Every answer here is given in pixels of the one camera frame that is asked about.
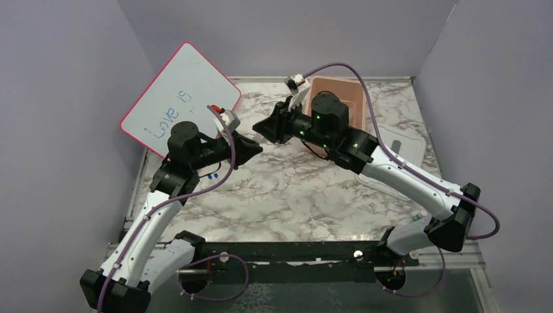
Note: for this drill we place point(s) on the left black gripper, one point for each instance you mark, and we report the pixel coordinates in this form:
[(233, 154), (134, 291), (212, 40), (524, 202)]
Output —
[(246, 149)]

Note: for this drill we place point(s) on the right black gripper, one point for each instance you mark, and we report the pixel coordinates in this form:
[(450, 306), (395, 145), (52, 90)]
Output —
[(275, 128)]

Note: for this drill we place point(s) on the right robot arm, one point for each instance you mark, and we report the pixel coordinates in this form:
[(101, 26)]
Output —
[(450, 207)]

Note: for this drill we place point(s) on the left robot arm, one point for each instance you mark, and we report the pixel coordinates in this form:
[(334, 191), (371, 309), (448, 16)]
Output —
[(151, 207)]

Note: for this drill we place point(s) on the pink plastic bin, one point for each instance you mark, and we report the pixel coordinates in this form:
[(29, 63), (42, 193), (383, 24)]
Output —
[(349, 92)]

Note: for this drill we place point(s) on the white plastic bin lid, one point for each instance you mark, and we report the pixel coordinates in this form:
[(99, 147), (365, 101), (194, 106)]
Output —
[(404, 145)]

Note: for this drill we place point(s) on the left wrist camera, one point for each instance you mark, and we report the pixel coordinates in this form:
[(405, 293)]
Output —
[(229, 118)]

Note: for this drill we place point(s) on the white board with pink frame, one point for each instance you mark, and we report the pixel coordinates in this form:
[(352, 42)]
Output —
[(181, 91)]

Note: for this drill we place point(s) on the black metal base rail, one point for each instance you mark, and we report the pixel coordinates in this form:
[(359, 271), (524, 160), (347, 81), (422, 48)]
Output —
[(277, 262)]

